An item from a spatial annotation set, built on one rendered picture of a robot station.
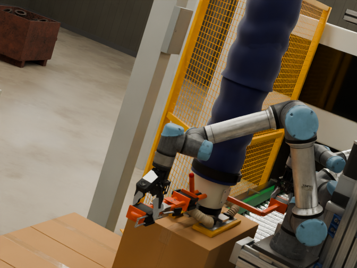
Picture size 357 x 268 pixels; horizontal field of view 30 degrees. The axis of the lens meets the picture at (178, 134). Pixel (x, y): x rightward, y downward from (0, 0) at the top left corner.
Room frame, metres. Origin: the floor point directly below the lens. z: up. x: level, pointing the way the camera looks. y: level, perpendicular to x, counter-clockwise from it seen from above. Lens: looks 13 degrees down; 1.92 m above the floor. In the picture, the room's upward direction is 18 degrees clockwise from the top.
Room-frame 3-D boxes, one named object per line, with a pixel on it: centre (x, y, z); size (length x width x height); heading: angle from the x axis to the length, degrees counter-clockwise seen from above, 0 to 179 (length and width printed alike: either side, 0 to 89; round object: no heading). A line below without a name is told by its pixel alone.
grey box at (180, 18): (4.24, 0.22, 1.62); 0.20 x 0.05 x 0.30; 158
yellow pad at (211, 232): (2.83, -0.30, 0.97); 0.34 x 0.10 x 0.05; 156
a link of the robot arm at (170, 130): (2.34, 0.02, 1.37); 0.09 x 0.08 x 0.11; 96
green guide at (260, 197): (4.71, -0.68, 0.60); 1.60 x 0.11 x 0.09; 158
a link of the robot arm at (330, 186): (2.99, -0.79, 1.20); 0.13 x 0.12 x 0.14; 26
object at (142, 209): (2.33, 0.04, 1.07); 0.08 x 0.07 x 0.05; 156
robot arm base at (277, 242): (2.54, -0.57, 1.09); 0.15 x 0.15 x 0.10
